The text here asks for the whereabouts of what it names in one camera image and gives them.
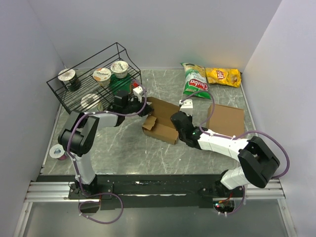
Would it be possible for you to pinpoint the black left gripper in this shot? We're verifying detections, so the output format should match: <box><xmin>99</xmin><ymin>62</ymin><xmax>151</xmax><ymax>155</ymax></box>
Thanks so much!
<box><xmin>123</xmin><ymin>95</ymin><xmax>155</xmax><ymax>118</ymax></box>

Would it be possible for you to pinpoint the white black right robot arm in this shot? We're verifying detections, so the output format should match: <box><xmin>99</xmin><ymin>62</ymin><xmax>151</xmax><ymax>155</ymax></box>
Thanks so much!
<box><xmin>170</xmin><ymin>112</ymin><xmax>280</xmax><ymax>197</ymax></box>

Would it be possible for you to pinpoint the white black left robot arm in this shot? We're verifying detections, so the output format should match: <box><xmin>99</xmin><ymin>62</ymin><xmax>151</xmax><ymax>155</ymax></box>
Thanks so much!
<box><xmin>58</xmin><ymin>86</ymin><xmax>153</xmax><ymax>198</ymax></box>

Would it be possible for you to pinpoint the folded brown cardboard box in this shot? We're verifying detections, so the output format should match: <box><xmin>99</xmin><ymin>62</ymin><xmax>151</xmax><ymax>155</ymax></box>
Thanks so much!
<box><xmin>206</xmin><ymin>104</ymin><xmax>244</xmax><ymax>137</ymax></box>

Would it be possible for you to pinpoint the green snack packet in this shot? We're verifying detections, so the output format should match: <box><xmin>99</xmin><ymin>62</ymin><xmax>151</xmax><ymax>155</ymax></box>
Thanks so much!
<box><xmin>109</xmin><ymin>74</ymin><xmax>132</xmax><ymax>95</ymax></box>

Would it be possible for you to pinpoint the green Chobani yogurt cup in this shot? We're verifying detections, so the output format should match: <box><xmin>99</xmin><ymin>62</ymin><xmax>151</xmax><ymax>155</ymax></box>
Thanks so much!
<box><xmin>110</xmin><ymin>61</ymin><xmax>129</xmax><ymax>79</ymax></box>

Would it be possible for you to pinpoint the green Chuba chips bag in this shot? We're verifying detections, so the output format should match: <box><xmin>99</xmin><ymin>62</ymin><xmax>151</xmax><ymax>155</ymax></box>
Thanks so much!
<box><xmin>181</xmin><ymin>63</ymin><xmax>211</xmax><ymax>99</ymax></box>

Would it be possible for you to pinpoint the orange Chobani yogurt cup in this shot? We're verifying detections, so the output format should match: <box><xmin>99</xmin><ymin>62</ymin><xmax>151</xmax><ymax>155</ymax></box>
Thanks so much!
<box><xmin>93</xmin><ymin>68</ymin><xmax>112</xmax><ymax>86</ymax></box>

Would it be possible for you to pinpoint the yellow Lays chips bag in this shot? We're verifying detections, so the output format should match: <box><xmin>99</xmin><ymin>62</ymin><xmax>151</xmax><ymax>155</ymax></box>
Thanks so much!
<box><xmin>205</xmin><ymin>68</ymin><xmax>241</xmax><ymax>88</ymax></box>

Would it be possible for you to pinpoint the dark yogurt cup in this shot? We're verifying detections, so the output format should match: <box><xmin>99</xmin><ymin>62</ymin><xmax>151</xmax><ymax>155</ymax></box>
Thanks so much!
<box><xmin>57</xmin><ymin>69</ymin><xmax>81</xmax><ymax>92</ymax></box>

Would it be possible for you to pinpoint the purple yogurt cup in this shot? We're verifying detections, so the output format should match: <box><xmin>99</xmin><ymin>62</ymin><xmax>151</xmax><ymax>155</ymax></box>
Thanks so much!
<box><xmin>49</xmin><ymin>144</ymin><xmax>67</xmax><ymax>160</ymax></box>

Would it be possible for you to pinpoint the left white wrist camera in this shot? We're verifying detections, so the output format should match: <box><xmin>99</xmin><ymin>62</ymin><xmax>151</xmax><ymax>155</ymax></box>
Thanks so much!
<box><xmin>132</xmin><ymin>82</ymin><xmax>145</xmax><ymax>103</ymax></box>

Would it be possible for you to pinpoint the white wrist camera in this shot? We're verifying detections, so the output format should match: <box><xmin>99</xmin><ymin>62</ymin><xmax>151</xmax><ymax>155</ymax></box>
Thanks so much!
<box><xmin>132</xmin><ymin>82</ymin><xmax>145</xmax><ymax>103</ymax></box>
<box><xmin>179</xmin><ymin>99</ymin><xmax>193</xmax><ymax>117</ymax></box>

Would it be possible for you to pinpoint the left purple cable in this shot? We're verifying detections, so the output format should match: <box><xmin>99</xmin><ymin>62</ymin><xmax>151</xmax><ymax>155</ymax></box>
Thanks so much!
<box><xmin>66</xmin><ymin>80</ymin><xmax>149</xmax><ymax>225</ymax></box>

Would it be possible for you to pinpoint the purple cable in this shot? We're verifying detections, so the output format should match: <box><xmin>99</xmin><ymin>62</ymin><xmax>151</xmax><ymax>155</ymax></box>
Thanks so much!
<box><xmin>66</xmin><ymin>80</ymin><xmax>149</xmax><ymax>225</ymax></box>
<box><xmin>179</xmin><ymin>90</ymin><xmax>291</xmax><ymax>215</ymax></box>

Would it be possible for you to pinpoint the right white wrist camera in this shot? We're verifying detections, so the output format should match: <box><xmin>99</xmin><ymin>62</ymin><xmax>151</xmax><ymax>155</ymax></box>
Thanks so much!
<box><xmin>179</xmin><ymin>99</ymin><xmax>193</xmax><ymax>117</ymax></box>

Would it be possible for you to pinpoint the black wire rack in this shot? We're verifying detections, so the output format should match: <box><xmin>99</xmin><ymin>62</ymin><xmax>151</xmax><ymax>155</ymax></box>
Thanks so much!
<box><xmin>46</xmin><ymin>42</ymin><xmax>142</xmax><ymax>113</ymax></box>

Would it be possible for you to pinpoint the white ring yogurt cup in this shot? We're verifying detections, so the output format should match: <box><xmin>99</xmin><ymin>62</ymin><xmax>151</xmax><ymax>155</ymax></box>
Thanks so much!
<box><xmin>80</xmin><ymin>93</ymin><xmax>104</xmax><ymax>113</ymax></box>

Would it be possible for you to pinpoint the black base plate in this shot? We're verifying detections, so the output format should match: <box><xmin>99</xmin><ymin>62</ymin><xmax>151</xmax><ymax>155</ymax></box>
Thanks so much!
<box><xmin>36</xmin><ymin>174</ymin><xmax>252</xmax><ymax>213</ymax></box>

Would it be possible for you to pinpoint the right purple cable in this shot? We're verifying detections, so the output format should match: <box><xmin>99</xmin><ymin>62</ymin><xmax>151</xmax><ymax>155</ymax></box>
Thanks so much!
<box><xmin>179</xmin><ymin>90</ymin><xmax>291</xmax><ymax>215</ymax></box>

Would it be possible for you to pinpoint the aluminium rail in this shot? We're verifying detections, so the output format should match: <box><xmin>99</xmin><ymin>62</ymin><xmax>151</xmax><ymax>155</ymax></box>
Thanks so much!
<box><xmin>25</xmin><ymin>180</ymin><xmax>285</xmax><ymax>202</ymax></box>

